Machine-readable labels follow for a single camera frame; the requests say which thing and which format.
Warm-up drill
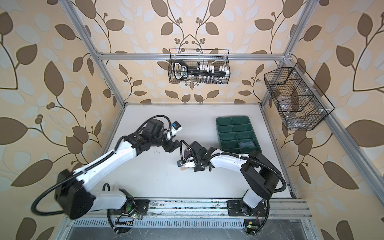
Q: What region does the green compartment tray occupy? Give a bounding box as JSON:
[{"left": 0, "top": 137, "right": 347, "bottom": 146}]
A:
[{"left": 216, "top": 116, "right": 262, "bottom": 154}]

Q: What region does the purple sock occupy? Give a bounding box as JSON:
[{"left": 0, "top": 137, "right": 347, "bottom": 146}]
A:
[{"left": 184, "top": 149, "right": 193, "bottom": 162}]

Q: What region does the blue orange striped sock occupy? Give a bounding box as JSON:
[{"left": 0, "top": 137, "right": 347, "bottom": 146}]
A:
[{"left": 239, "top": 141, "right": 256, "bottom": 148}]

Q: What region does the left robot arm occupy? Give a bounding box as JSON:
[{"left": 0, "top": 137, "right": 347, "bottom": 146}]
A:
[{"left": 31, "top": 115, "right": 182, "bottom": 220}]

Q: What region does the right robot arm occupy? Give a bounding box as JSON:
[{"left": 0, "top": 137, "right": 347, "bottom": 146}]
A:
[{"left": 177, "top": 142, "right": 287, "bottom": 217}]

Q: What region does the black socket set tool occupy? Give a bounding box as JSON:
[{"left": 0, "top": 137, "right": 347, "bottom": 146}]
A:
[{"left": 169, "top": 60, "right": 231, "bottom": 84}]

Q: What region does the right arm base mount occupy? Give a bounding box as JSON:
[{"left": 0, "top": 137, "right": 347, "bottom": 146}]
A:
[{"left": 227, "top": 200, "right": 270, "bottom": 218}]

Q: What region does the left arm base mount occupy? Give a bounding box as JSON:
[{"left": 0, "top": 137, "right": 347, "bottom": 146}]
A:
[{"left": 110, "top": 199, "right": 150, "bottom": 217}]

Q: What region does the back wire basket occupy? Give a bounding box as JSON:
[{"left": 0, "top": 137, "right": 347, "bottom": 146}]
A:
[{"left": 168, "top": 48, "right": 231, "bottom": 85}]

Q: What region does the wire basket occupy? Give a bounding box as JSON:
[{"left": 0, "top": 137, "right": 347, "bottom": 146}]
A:
[
  {"left": 264, "top": 63, "right": 335, "bottom": 131},
  {"left": 168, "top": 48, "right": 231, "bottom": 85}
]

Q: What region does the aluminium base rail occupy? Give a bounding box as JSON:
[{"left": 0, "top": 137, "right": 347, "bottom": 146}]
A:
[{"left": 135, "top": 198, "right": 313, "bottom": 220}]

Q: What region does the right wire basket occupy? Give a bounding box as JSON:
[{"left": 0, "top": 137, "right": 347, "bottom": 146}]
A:
[{"left": 264, "top": 63, "right": 335, "bottom": 131}]

